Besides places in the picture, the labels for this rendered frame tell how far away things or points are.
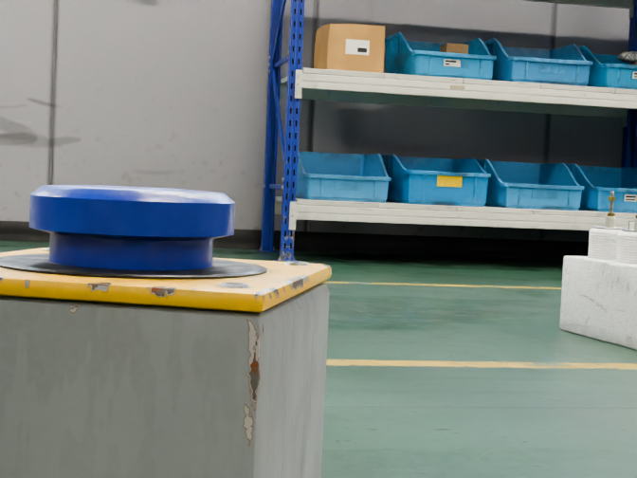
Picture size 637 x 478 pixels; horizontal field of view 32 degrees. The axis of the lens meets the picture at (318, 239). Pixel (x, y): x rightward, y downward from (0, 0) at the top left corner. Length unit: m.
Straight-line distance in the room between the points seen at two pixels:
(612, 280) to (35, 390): 2.39
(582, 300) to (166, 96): 2.96
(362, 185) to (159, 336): 4.42
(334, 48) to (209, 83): 0.83
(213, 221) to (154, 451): 0.05
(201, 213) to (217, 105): 5.01
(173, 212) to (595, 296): 2.42
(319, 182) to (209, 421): 4.38
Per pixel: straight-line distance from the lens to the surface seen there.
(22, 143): 5.19
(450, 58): 4.73
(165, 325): 0.18
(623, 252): 2.58
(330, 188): 4.57
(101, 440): 0.19
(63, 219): 0.21
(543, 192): 4.83
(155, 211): 0.20
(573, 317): 2.69
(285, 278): 0.21
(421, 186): 4.64
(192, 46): 5.23
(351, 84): 4.55
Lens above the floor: 0.33
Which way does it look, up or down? 3 degrees down
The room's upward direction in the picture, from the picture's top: 3 degrees clockwise
